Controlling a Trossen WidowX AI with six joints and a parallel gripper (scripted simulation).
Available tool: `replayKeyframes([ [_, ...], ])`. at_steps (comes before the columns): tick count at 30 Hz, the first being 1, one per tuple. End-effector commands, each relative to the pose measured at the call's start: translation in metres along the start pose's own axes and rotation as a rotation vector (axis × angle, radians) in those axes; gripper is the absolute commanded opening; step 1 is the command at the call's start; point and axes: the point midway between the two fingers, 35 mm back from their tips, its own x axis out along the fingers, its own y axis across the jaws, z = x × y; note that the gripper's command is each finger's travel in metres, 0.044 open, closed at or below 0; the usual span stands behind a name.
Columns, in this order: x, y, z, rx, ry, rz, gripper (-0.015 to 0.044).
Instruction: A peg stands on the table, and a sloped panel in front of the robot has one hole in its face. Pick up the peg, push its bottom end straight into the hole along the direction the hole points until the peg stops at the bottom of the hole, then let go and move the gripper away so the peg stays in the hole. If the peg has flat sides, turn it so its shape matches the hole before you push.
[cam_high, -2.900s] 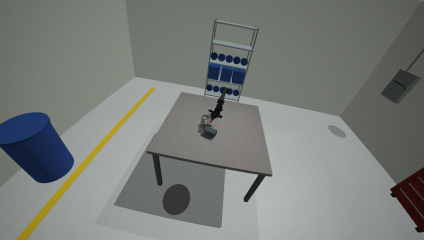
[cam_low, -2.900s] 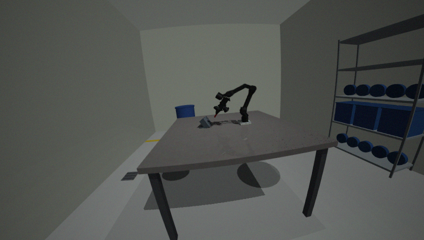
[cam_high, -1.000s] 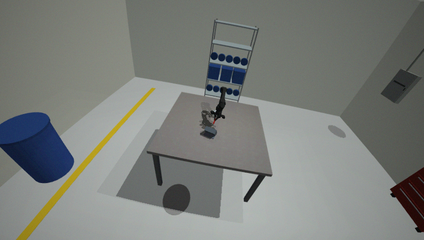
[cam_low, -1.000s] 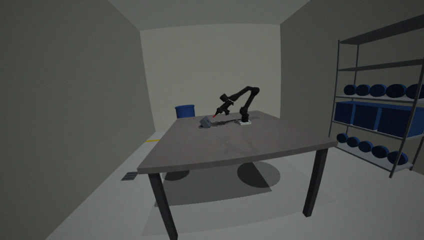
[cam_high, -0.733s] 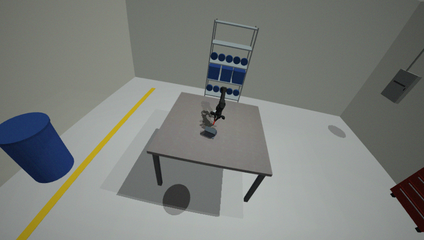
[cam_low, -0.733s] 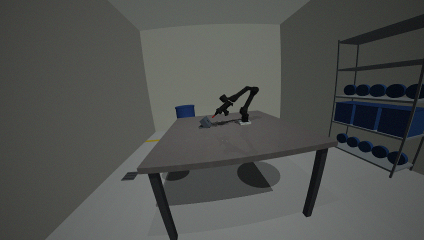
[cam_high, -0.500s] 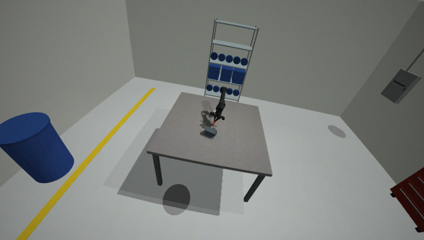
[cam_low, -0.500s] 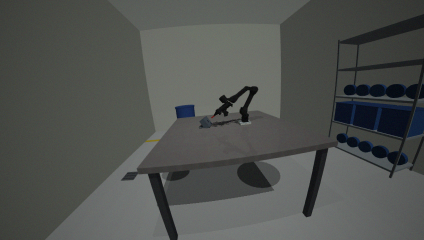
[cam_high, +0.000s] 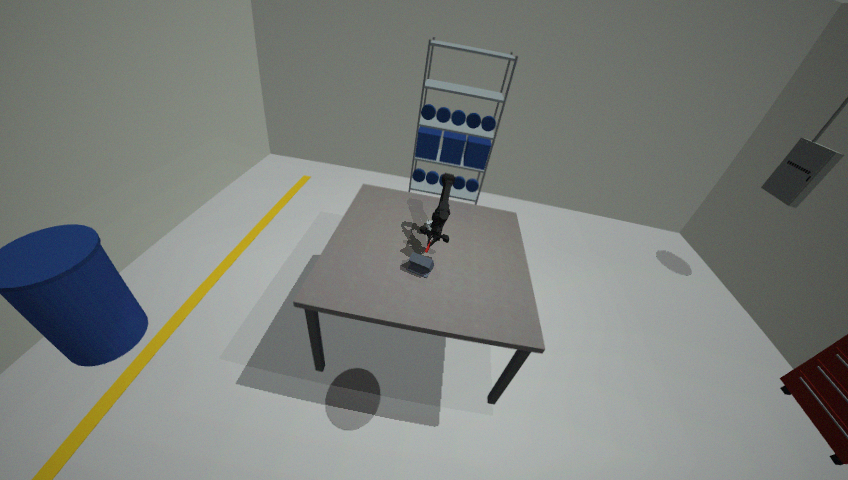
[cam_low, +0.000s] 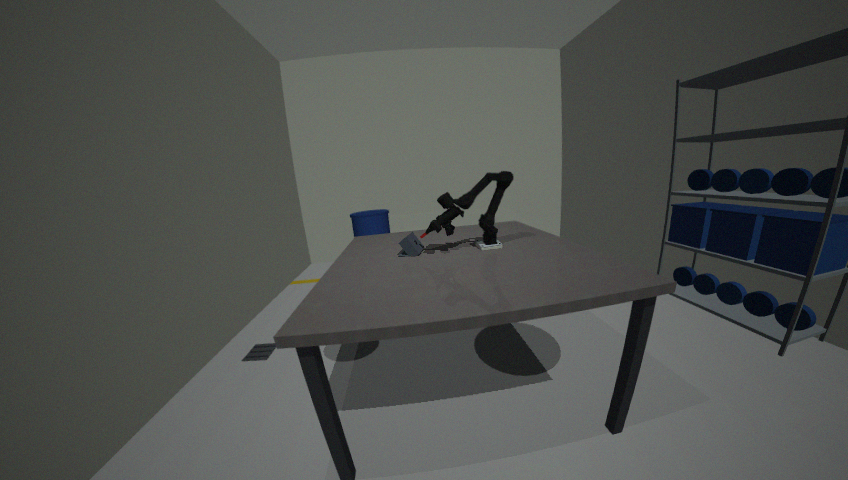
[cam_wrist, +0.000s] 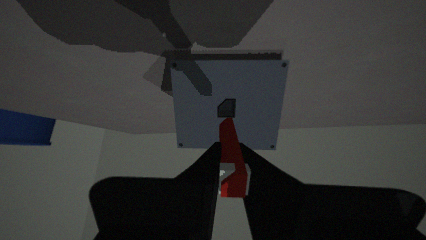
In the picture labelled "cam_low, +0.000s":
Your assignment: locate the blue-grey sloped panel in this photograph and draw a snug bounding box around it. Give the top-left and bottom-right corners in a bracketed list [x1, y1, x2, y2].
[398, 232, 424, 257]

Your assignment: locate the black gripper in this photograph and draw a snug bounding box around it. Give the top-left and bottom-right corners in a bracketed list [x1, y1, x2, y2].
[425, 211, 453, 234]

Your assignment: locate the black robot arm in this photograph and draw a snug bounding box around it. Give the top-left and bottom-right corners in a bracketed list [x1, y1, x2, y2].
[437, 171, 514, 245]

